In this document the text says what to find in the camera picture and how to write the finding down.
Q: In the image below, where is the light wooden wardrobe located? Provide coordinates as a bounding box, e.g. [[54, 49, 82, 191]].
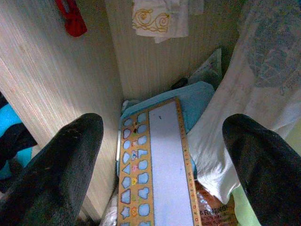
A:
[[0, 0, 243, 221]]

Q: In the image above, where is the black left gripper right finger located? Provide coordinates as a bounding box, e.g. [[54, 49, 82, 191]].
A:
[[222, 113, 301, 226]]

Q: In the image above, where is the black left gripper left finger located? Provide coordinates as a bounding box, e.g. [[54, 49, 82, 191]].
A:
[[0, 113, 104, 226]]

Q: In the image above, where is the white printed fabric sheet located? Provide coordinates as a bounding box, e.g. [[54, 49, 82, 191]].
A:
[[187, 0, 301, 205]]

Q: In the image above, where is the black and cyan cloth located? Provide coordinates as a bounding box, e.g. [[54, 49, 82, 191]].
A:
[[0, 91, 39, 186]]

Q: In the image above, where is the white printed paper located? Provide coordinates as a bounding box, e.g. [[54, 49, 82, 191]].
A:
[[194, 48, 223, 83]]

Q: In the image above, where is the blue towel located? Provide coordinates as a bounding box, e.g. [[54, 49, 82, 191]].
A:
[[117, 81, 216, 176]]

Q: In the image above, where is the red cloth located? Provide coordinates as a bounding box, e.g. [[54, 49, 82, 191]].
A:
[[55, 0, 88, 38]]

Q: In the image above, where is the wooden shape puzzle board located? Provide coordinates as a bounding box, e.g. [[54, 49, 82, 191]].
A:
[[117, 97, 203, 226]]

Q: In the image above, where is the brown snack packet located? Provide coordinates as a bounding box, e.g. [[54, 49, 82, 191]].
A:
[[194, 182, 238, 226]]

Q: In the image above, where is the white cloth with gold embroidery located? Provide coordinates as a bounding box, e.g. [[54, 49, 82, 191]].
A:
[[131, 0, 204, 44]]

